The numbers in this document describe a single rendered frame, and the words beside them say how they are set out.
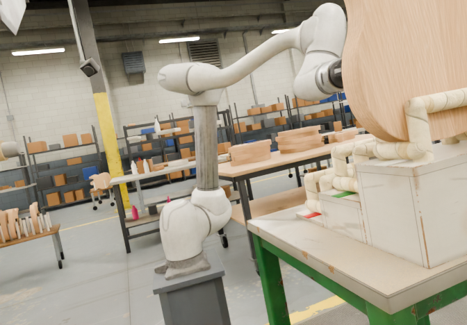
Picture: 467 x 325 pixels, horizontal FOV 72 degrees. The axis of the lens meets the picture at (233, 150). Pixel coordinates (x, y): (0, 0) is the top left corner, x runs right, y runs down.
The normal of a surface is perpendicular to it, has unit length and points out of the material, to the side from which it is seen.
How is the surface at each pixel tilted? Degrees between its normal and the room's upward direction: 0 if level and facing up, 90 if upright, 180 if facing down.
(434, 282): 90
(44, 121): 90
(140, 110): 90
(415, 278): 0
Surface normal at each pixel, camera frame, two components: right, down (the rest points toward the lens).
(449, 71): 0.29, 0.00
